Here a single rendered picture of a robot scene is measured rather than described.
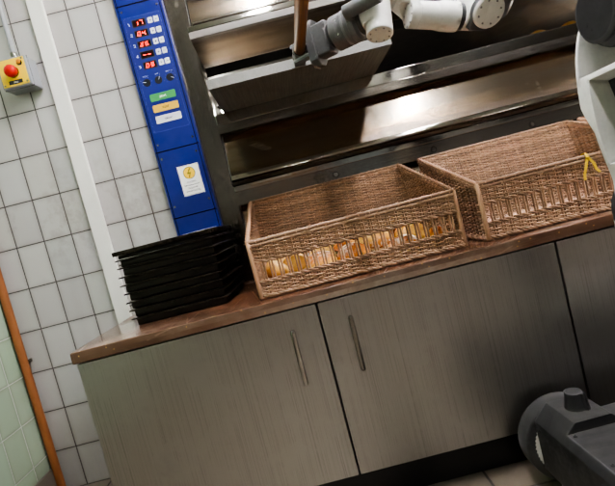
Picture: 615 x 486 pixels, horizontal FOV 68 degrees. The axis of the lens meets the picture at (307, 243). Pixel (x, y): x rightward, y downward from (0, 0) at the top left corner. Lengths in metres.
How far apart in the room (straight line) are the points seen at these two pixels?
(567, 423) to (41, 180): 1.73
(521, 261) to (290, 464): 0.76
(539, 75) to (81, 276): 1.79
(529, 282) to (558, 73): 0.94
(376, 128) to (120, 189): 0.93
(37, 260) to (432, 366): 1.39
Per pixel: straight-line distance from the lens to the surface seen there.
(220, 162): 1.68
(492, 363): 1.26
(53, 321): 1.91
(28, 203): 1.90
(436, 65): 1.80
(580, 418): 1.17
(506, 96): 1.85
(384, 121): 1.71
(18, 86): 1.88
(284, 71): 1.43
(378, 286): 1.14
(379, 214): 1.17
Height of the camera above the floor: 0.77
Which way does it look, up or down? 4 degrees down
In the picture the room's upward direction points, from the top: 14 degrees counter-clockwise
